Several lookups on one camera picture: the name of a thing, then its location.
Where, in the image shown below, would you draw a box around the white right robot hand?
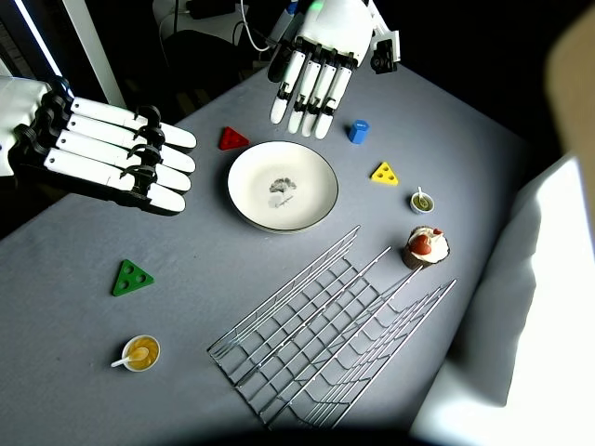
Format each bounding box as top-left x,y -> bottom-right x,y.
0,73 -> 199,217

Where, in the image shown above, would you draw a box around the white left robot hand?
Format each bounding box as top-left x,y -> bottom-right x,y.
267,0 -> 374,139

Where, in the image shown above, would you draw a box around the white plate central leaf print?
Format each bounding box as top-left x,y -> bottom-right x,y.
227,140 -> 339,233

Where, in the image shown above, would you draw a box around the white plate two leaf prints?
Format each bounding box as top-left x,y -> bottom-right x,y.
239,211 -> 334,235

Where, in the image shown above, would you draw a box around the blue hexagonal prism block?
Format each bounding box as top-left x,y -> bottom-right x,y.
347,119 -> 371,145

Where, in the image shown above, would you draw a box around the black power strip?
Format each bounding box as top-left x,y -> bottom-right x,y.
185,0 -> 243,20

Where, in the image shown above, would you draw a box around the black rounded base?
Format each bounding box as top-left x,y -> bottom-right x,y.
160,28 -> 247,94

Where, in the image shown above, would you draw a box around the red triangle block three holes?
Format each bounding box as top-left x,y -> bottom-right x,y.
218,125 -> 251,151

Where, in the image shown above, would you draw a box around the green triangle block three holes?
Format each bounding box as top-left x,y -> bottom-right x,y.
111,258 -> 155,297

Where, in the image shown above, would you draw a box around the yellow triangle block three holes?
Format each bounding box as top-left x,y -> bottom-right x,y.
370,161 -> 401,187

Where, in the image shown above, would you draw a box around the small white cup green paste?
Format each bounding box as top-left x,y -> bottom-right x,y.
409,190 -> 436,216

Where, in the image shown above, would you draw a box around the small white cup yellow paste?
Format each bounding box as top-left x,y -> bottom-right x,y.
121,334 -> 162,373

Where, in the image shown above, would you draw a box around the toy cupcake with red heart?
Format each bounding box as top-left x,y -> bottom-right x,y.
402,226 -> 451,270

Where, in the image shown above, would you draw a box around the tan blurry object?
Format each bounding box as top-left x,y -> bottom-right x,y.
543,0 -> 595,157

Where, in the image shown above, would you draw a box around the white sheet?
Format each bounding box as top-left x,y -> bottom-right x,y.
411,152 -> 595,446

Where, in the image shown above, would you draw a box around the grey cable adapter blue plug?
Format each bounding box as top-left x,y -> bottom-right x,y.
271,0 -> 301,46

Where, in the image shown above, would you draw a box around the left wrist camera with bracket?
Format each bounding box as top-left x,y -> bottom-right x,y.
369,8 -> 402,75

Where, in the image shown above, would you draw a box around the white cable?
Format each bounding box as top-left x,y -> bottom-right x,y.
240,0 -> 280,52

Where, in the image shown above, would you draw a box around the white frame post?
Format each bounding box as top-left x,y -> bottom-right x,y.
13,0 -> 127,109

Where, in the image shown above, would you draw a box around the silver wire dish rack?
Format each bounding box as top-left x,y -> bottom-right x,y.
206,225 -> 458,431

